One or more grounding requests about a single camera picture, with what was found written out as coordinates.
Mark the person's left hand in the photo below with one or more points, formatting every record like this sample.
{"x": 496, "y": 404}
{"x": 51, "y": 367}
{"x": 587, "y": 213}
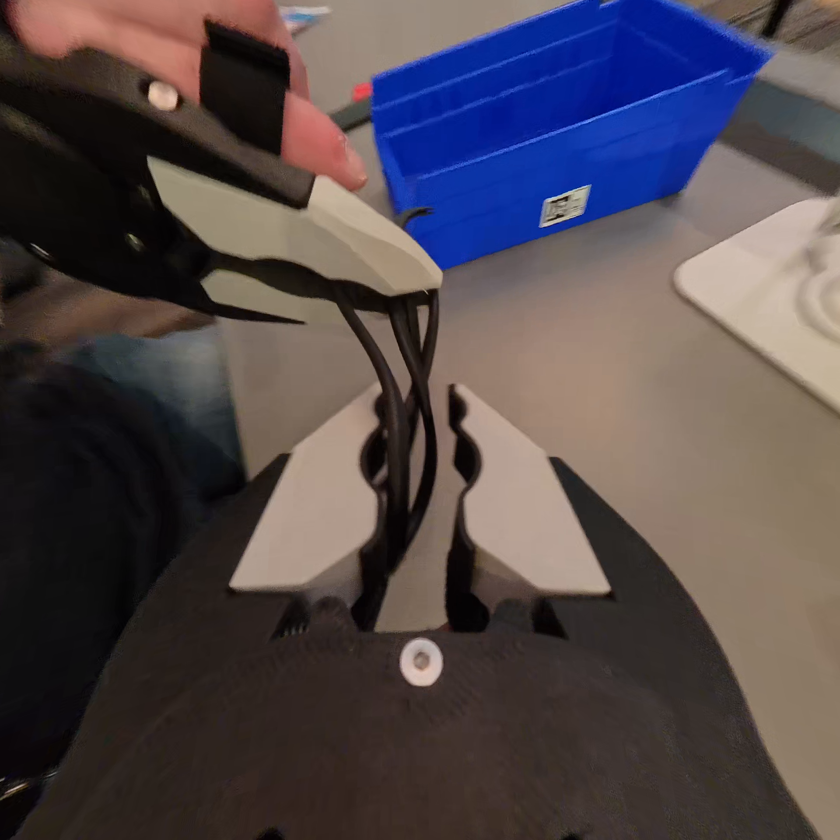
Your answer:
{"x": 131, "y": 33}

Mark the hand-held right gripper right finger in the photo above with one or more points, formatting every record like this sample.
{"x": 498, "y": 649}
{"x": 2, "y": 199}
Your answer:
{"x": 532, "y": 525}

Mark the white stand base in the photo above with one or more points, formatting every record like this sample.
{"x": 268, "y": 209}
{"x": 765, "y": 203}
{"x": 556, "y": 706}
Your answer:
{"x": 775, "y": 302}

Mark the large blue bin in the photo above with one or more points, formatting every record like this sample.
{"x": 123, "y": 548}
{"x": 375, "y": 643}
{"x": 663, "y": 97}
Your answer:
{"x": 565, "y": 118}

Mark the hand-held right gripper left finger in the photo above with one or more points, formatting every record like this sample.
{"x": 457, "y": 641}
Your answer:
{"x": 309, "y": 525}

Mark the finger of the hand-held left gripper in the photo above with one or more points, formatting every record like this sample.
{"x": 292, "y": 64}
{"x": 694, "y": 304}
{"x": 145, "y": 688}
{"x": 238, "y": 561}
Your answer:
{"x": 302, "y": 305}
{"x": 341, "y": 243}

